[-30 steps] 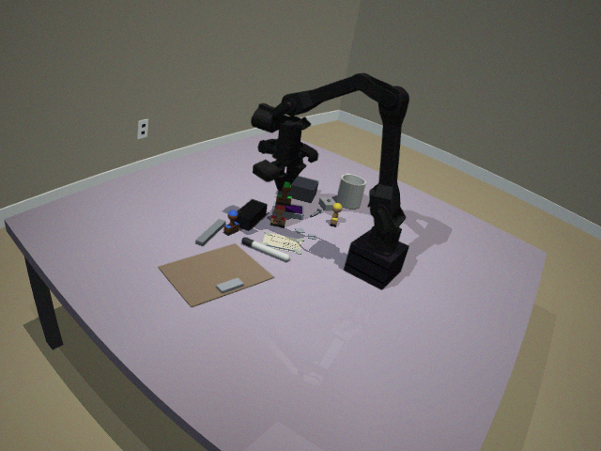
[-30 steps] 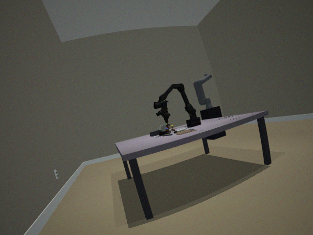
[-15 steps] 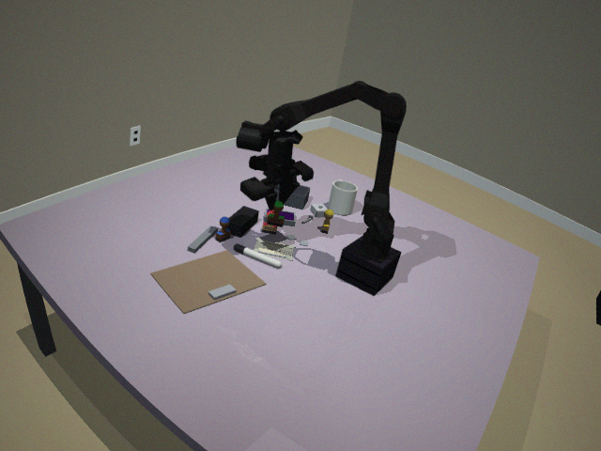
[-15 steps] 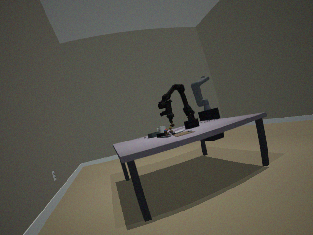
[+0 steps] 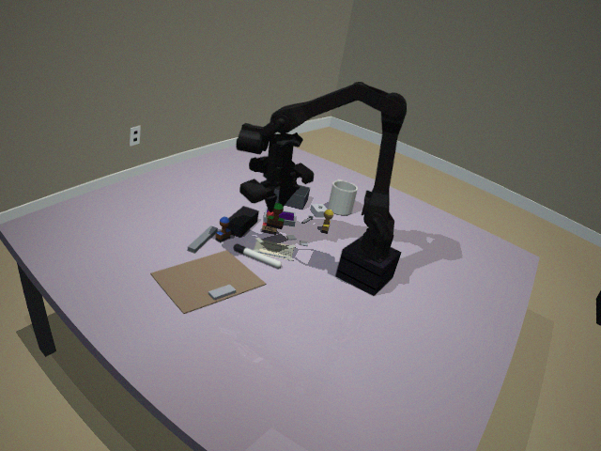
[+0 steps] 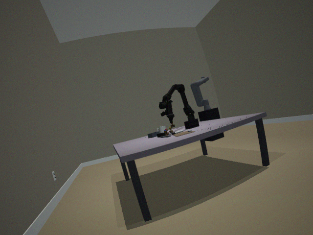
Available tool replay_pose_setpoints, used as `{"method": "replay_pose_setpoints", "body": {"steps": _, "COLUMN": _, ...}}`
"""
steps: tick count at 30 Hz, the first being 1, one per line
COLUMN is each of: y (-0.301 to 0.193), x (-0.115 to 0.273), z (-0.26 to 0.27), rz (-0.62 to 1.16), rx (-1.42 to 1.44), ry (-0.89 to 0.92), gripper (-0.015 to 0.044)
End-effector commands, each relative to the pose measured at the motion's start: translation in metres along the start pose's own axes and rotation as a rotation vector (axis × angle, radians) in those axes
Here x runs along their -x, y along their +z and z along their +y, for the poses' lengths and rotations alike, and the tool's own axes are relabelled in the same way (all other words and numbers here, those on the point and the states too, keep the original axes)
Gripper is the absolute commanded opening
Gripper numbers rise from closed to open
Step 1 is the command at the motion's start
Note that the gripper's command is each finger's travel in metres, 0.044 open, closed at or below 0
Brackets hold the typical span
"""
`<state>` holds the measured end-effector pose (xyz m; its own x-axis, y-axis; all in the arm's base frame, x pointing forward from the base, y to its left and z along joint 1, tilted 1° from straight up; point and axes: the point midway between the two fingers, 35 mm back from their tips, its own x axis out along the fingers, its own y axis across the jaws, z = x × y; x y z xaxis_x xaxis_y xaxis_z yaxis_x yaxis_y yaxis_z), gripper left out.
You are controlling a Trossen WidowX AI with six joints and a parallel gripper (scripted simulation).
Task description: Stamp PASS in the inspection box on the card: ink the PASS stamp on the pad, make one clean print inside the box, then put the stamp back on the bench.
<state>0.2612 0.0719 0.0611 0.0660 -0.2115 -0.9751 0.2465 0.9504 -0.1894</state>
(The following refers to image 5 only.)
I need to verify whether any red-handled rubber stamp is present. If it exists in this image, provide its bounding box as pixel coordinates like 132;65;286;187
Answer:
261;211;277;235

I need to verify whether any white marker with black cap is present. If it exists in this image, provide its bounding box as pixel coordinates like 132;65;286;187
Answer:
233;244;282;269

